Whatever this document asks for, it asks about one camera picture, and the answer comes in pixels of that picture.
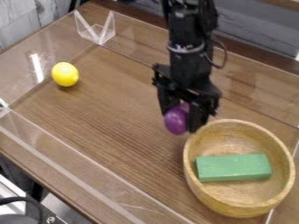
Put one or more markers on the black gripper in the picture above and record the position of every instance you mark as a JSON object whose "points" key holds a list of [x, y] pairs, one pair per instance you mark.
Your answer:
{"points": [[184, 81]]}

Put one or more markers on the purple toy eggplant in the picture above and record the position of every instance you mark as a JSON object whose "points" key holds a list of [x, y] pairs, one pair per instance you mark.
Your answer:
{"points": [[175, 119]]}

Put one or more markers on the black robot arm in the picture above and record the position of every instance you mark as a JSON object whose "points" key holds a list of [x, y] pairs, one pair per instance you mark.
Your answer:
{"points": [[191, 20]]}

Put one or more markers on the brown wooden bowl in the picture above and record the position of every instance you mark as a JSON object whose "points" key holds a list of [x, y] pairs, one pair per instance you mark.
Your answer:
{"points": [[244, 198]]}

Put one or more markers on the green rectangular block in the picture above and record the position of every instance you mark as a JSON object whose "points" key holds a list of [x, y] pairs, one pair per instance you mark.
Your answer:
{"points": [[232, 167]]}

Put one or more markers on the yellow toy lemon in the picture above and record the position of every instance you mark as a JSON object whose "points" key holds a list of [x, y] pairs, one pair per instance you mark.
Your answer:
{"points": [[64, 74]]}

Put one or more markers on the clear acrylic corner bracket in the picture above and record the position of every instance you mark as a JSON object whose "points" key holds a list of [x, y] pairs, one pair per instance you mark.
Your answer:
{"points": [[99, 34]]}

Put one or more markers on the clear acrylic tray wall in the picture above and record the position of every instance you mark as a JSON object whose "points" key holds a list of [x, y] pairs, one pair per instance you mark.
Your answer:
{"points": [[103, 155]]}

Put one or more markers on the black metal bracket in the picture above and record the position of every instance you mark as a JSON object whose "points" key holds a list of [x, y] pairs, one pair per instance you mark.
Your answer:
{"points": [[35, 208]]}

